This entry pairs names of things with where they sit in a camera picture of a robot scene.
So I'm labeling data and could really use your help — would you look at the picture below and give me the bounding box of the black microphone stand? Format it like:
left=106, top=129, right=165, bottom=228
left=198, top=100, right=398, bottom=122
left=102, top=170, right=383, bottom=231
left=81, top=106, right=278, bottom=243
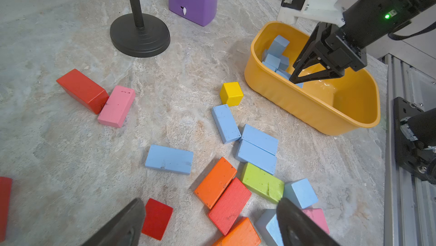
left=110, top=0, right=170, bottom=57

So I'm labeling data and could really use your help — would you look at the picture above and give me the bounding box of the red cube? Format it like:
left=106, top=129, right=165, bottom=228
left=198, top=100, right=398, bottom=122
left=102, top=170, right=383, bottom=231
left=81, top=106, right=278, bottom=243
left=141, top=198, right=174, bottom=240

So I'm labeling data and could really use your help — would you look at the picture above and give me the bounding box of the pink block near back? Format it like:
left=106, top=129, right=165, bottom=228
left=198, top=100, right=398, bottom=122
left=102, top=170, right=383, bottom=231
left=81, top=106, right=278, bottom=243
left=97, top=85, right=136, bottom=128

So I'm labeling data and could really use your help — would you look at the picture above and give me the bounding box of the orange short block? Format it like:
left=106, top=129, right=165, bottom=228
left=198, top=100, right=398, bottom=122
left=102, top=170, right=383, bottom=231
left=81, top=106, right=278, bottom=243
left=194, top=157, right=237, bottom=210

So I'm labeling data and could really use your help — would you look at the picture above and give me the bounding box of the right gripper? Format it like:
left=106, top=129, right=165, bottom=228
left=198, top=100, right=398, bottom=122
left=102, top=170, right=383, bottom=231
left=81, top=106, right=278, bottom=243
left=290, top=0, right=436, bottom=84

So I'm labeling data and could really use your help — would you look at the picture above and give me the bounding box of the pink long block front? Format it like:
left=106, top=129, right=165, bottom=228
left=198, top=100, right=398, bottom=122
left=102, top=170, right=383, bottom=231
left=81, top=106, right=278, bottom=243
left=302, top=208, right=330, bottom=234

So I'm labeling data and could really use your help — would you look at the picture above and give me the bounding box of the orange long block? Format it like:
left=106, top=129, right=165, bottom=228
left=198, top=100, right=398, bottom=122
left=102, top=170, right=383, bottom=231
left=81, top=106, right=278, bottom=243
left=213, top=217, right=261, bottom=246

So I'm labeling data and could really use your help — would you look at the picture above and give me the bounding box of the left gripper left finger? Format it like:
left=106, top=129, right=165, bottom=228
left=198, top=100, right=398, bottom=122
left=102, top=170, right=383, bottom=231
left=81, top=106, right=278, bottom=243
left=83, top=198, right=145, bottom=246

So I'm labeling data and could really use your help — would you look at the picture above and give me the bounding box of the green long block centre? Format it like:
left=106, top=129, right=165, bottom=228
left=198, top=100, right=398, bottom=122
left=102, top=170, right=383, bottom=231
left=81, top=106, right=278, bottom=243
left=241, top=163, right=285, bottom=204

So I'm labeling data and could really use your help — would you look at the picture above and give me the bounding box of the blue long block diagonal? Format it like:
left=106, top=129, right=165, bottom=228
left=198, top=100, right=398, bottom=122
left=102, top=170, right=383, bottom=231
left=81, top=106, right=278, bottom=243
left=212, top=104, right=241, bottom=144

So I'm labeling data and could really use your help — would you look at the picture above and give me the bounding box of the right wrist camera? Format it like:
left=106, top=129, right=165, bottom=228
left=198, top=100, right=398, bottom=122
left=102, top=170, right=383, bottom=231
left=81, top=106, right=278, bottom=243
left=277, top=0, right=345, bottom=27

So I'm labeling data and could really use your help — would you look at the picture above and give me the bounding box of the aluminium mounting rail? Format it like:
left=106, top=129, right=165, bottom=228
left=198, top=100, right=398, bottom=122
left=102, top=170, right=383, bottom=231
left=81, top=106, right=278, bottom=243
left=382, top=54, right=436, bottom=246

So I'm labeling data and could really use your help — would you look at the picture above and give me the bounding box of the red long block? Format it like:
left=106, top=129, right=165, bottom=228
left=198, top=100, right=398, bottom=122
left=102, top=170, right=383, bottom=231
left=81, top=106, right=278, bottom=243
left=208, top=178, right=252, bottom=236

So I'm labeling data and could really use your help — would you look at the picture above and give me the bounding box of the red block near back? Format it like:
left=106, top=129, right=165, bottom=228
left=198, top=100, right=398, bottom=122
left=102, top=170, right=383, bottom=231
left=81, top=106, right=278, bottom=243
left=56, top=69, right=109, bottom=114

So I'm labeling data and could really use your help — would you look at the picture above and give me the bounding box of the yellow plastic tray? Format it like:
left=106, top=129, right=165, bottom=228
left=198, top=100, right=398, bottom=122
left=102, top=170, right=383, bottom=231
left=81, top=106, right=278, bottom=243
left=244, top=21, right=380, bottom=136

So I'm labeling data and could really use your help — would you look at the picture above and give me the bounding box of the yellow cube right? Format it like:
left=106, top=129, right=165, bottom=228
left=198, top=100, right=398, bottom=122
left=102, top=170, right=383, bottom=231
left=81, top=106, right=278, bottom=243
left=220, top=82, right=244, bottom=107

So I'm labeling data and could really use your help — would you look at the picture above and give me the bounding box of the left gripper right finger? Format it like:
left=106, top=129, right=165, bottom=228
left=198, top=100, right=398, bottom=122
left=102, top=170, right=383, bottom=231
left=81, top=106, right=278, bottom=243
left=277, top=197, right=339, bottom=246

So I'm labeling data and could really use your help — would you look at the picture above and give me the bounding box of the blue long block pair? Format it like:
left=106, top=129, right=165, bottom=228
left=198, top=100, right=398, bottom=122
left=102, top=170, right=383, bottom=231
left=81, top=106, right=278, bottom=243
left=235, top=140, right=277, bottom=175
left=241, top=124, right=279, bottom=156

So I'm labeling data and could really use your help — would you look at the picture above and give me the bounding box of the red block far left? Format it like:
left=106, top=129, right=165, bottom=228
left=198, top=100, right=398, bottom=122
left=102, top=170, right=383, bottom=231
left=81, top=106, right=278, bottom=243
left=0, top=177, right=12, bottom=242

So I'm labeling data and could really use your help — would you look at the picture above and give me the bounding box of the blue cube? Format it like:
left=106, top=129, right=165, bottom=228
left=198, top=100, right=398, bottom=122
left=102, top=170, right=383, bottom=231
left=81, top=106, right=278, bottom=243
left=255, top=209, right=284, bottom=246
left=279, top=55, right=290, bottom=71
left=262, top=54, right=280, bottom=72
left=283, top=179, right=319, bottom=209

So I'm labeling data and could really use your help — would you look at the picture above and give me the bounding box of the blue thin long block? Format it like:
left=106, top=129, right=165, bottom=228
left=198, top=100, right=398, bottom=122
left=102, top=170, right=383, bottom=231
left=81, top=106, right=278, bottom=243
left=276, top=69, right=291, bottom=80

